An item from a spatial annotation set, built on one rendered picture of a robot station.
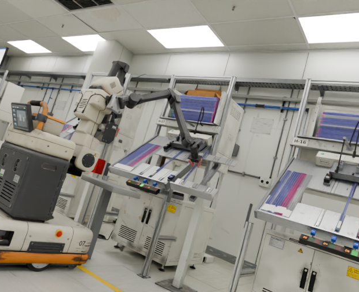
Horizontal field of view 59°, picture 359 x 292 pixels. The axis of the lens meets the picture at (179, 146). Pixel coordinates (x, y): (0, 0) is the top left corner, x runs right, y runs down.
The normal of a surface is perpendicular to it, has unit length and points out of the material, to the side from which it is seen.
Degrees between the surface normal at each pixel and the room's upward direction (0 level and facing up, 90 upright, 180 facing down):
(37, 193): 90
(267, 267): 90
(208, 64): 90
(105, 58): 90
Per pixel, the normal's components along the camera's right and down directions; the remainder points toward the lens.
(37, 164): 0.73, 0.13
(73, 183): -0.54, -0.27
